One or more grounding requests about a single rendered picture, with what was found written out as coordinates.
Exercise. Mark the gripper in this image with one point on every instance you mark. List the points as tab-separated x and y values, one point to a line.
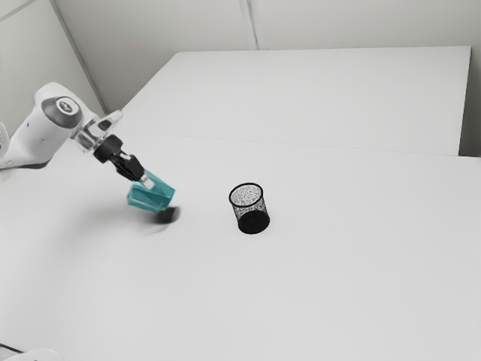
108	147

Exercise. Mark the teal faceted mug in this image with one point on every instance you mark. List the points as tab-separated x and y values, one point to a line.
159	195

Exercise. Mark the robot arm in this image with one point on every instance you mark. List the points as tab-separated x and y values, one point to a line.
37	128

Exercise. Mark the black mesh pen holder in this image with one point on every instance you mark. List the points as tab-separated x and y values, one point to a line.
251	210

